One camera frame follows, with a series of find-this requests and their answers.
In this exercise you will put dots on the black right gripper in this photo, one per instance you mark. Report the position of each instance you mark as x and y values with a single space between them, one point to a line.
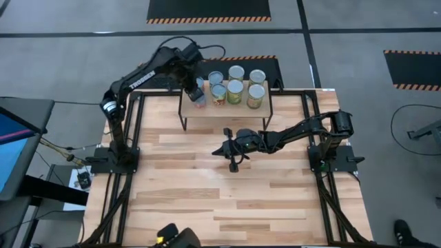
248 141

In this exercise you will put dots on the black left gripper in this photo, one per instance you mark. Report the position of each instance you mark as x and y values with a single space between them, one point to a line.
186 74

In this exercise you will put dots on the red label tin can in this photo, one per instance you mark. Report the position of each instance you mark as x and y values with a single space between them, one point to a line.
200 102

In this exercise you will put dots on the multicolour label tin can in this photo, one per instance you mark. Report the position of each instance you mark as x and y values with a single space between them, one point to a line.
218 90

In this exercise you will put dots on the mixed fruit label tin can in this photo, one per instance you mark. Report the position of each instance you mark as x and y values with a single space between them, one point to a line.
215 77

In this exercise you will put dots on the green pears label tin can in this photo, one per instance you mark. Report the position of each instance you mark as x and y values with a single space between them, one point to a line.
235 87
236 72

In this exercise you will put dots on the green oranges label tin can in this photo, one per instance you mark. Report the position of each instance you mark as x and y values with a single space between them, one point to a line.
256 91

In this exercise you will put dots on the green yellow label tin can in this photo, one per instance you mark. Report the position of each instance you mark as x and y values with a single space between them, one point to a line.
257 75

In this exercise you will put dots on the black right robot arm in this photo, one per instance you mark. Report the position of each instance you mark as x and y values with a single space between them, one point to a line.
303 128

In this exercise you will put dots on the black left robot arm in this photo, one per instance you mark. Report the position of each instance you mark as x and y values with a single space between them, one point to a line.
143 80

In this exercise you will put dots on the wooden shelf with black legs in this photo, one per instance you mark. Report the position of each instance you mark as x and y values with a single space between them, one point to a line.
224 112

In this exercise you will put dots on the black striped-edge floor mat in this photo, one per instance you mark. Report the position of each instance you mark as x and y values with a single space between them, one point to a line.
206 8
413 69
272 72

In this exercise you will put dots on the black yellow device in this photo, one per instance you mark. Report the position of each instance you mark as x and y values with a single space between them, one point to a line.
179 237

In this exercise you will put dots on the small black device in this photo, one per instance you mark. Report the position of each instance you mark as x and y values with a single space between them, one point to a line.
83 180

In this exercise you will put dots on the white paper sheet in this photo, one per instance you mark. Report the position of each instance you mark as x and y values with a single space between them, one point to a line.
74 206

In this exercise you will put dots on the grey cart top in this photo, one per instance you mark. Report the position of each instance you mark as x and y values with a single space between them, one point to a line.
27 110

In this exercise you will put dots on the black stand beam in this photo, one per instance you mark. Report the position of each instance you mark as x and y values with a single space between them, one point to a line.
51 191

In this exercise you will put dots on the blue screen monitor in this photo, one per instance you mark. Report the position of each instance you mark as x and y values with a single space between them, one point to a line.
13 151

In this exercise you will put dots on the person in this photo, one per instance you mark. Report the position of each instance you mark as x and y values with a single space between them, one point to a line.
403 230

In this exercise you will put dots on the grey stand legs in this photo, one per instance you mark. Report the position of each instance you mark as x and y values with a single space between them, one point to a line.
427 132

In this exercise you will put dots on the black metal table frame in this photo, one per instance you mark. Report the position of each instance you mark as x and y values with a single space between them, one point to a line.
293 92

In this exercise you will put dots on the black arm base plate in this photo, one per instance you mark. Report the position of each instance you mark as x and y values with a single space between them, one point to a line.
103 167
344 156

